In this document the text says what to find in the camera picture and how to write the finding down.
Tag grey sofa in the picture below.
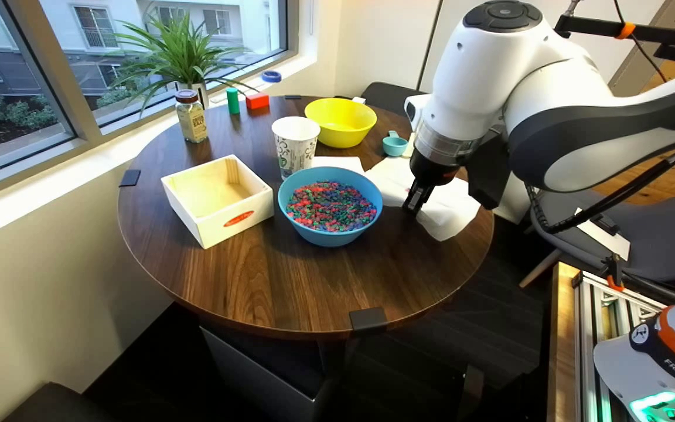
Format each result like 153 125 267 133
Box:
360 83 428 119

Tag black table clamp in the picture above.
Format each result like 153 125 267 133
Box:
349 308 387 330

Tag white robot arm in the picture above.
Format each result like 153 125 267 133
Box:
406 0 675 210

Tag blue bowl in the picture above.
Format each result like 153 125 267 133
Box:
277 167 383 249

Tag aluminium frame cart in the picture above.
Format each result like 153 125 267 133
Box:
547 262 662 422

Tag grey armchair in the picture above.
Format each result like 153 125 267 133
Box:
529 190 675 287

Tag green block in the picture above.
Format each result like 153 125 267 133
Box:
226 86 242 115

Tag glass jar with dark lid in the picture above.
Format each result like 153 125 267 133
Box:
176 90 208 143

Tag white wooden box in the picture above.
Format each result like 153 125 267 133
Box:
162 155 275 249

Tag yellow plastic bowl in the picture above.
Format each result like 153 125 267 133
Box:
305 98 378 151

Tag colourful beads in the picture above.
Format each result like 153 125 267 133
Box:
287 181 378 233

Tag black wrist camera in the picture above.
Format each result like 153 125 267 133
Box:
467 136 508 209

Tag teal measuring scoop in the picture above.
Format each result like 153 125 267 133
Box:
383 131 410 156

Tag round wooden table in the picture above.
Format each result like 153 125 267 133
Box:
118 97 494 338

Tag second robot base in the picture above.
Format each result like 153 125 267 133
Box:
597 305 675 422

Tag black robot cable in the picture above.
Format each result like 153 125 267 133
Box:
527 138 675 235

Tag blue lid on sill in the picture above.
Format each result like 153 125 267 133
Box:
262 70 282 85

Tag large white napkin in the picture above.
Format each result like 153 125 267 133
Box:
366 156 480 241

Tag red block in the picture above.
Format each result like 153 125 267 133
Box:
247 94 269 115

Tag small folded white napkin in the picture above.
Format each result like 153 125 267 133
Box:
312 156 363 174

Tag patterned paper cup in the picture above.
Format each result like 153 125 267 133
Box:
271 115 321 177

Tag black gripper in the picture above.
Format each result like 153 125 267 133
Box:
403 152 460 213

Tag potted green plant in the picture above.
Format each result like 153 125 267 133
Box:
113 15 254 106

